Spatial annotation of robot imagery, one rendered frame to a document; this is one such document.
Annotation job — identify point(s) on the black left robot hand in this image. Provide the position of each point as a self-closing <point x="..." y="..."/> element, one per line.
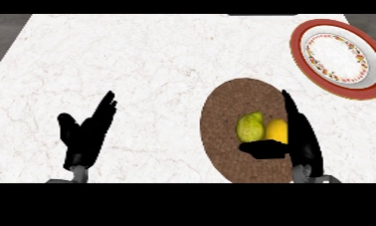
<point x="91" y="133"/>

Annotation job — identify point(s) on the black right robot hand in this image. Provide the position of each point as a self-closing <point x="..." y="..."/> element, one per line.
<point x="302" y="137"/>

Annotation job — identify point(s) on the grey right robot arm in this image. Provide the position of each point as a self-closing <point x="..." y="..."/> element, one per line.
<point x="309" y="174"/>

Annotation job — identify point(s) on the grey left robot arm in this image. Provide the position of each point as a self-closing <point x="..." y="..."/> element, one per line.
<point x="76" y="174"/>

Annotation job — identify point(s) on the green pear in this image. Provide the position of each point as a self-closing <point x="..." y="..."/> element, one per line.
<point x="250" y="127"/>

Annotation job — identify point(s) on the round brown woven placemat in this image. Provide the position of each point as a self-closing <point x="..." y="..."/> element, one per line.
<point x="223" y="137"/>

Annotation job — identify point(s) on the red rimmed white plate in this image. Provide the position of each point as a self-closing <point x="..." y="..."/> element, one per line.
<point x="338" y="58"/>

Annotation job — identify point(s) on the yellow lemon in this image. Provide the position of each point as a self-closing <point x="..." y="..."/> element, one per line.
<point x="278" y="130"/>

